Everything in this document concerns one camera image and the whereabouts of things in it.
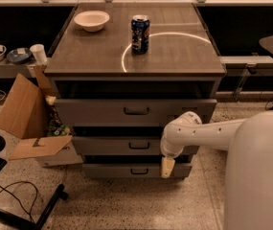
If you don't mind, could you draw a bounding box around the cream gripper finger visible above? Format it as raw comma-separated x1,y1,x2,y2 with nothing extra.
161,157,175,178

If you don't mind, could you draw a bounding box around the grey drawer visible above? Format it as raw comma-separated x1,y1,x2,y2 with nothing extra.
81,162,193,180
55,99,216,127
72,135,203,156

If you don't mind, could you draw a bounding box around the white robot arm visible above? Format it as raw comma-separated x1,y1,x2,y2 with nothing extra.
160,110,273,230

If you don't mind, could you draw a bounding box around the grey bottom drawer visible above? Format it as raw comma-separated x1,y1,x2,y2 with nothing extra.
81,162,193,180

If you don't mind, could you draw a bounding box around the grey drawer cabinet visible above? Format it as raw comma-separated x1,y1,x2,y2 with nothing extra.
45,3,225,165

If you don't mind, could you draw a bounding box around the grey top drawer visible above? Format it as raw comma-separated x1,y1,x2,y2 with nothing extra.
55,99,216,127

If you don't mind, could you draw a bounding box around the open cardboard box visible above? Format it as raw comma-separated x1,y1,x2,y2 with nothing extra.
0,66,83,167

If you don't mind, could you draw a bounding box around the grey low shelf right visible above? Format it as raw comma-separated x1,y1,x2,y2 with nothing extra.
219,56,273,69

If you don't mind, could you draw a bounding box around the grey low shelf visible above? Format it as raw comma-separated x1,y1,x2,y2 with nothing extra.
219,56,273,69
0,59,37,79

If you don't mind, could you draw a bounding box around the blue soda can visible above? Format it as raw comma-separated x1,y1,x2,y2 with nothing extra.
131,14,150,55

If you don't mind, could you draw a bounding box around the white paper bowl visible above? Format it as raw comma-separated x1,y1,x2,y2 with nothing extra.
74,11,110,33

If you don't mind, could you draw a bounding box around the white paper cup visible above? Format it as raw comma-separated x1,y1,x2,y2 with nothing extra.
30,44,48,65

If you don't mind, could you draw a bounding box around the black stand left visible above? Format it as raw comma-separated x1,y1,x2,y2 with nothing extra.
0,135,68,230

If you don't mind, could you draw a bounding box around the blue patterned bowl right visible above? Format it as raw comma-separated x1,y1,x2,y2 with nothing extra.
7,48,32,64

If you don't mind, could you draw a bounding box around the grey low shelf left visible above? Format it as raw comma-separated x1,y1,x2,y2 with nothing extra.
0,59,37,79

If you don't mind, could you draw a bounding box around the black floor cable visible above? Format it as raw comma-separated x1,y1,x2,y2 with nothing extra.
0,180,39,230

